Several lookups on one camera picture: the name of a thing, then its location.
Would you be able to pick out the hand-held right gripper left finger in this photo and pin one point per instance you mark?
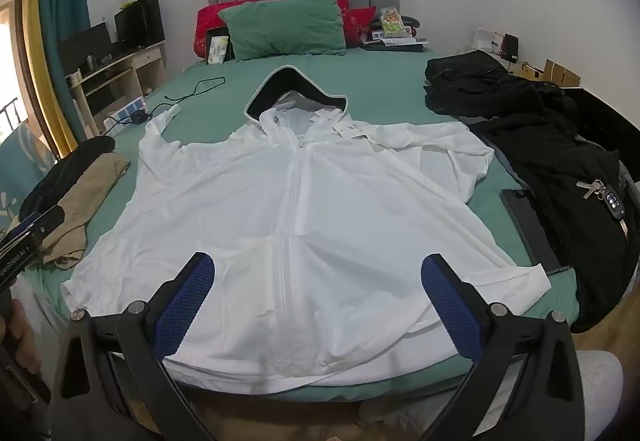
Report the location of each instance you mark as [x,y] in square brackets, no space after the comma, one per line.
[187,306]

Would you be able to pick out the white cup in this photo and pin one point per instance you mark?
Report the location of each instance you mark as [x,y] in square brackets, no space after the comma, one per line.
[74,77]

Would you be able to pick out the dark tablet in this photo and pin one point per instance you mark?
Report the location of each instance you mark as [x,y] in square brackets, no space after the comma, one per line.
[532,231]

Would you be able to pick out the black crumpled jacket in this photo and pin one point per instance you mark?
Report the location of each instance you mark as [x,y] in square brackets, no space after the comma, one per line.
[475,81]

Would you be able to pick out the balcony glass door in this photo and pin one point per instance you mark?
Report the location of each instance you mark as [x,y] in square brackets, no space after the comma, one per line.
[10,71]

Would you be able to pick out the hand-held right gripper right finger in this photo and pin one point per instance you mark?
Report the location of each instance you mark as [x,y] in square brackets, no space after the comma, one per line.
[450,306]

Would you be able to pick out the person's leg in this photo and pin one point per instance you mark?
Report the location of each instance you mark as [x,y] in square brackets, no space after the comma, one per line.
[600,386]

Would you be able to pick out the green pillow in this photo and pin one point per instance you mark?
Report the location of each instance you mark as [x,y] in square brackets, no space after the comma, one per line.
[285,28]

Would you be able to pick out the white hooded jacket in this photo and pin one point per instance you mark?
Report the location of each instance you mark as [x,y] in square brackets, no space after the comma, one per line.
[250,221]

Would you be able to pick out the white green packet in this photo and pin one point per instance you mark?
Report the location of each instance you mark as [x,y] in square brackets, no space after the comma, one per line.
[218,50]

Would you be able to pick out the green snack bag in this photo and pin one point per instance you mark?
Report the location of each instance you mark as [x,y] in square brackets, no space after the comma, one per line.
[391,23]

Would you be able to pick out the bunch of keys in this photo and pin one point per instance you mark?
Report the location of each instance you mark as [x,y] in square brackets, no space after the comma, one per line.
[602,196]

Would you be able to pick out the person's left hand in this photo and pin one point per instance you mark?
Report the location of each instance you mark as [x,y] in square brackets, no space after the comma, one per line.
[24,341]

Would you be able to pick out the metal cup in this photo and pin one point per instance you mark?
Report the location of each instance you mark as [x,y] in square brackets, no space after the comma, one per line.
[90,61]

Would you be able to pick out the small red pillow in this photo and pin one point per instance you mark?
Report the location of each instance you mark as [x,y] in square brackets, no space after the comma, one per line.
[360,23]

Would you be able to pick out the blue printed cloth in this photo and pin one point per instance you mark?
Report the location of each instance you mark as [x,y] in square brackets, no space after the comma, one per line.
[20,166]

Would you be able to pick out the black cloth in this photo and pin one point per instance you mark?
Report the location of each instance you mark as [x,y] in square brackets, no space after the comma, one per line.
[65,171]

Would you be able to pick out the black monitor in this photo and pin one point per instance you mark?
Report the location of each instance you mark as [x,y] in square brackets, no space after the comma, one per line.
[85,43]

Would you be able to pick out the black coat with grey lining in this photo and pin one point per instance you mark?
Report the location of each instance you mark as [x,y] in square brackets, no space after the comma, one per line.
[565,221]

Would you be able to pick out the wooden desk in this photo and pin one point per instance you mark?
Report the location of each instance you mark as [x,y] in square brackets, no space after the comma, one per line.
[125,71]

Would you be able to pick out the black computer tower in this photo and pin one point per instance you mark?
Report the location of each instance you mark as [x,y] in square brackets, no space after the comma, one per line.
[140,21]

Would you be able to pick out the black speaker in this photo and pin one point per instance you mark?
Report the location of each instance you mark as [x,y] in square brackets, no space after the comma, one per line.
[511,47]

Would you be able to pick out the pile of papers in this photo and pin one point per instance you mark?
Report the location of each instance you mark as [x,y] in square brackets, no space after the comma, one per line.
[395,43]

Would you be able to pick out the white power strip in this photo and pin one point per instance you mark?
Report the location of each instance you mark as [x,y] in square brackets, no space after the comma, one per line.
[125,113]

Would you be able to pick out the yellow curtain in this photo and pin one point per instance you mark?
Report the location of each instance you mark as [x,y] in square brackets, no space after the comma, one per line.
[45,71]

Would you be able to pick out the beige pants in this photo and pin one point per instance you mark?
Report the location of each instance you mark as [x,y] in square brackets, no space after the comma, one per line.
[85,206]

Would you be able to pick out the long red pillow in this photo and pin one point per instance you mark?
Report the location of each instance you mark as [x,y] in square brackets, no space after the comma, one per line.
[210,18]

